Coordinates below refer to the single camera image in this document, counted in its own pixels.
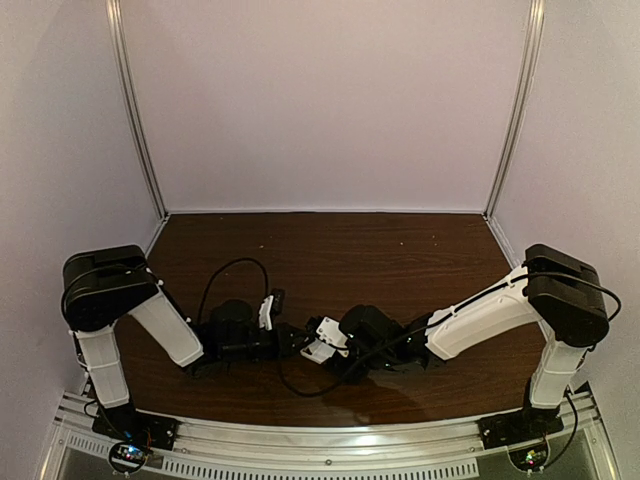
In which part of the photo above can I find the white remote control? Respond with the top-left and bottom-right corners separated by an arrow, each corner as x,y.
300,340 -> 337,365

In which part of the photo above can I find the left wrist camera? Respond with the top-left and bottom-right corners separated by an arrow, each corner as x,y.
258,289 -> 285,331

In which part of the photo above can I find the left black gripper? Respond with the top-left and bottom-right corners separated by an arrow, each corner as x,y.
221,325 -> 314,365

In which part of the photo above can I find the right black braided cable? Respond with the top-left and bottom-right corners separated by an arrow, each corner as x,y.
277,272 -> 624,399

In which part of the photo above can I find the left aluminium corner post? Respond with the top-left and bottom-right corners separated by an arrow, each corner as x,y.
105,0 -> 169,221

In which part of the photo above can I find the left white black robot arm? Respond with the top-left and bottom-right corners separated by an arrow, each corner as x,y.
61,245 -> 314,444

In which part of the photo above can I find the aluminium corner post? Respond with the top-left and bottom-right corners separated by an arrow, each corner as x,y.
484,0 -> 546,221
105,0 -> 169,221

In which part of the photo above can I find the left black braided cable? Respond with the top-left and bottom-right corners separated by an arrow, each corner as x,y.
60,257 -> 271,331

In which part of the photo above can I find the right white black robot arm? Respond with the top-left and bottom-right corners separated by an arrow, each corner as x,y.
310,244 -> 620,442

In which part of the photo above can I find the right aluminium corner post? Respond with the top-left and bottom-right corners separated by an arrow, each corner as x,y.
484,0 -> 546,221

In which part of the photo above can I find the black braided cable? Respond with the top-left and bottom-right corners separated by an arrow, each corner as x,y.
60,257 -> 271,331
277,272 -> 624,399

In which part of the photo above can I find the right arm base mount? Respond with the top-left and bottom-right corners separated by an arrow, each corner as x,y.
477,408 -> 564,473

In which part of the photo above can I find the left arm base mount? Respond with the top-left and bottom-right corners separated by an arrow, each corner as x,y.
92,410 -> 179,478

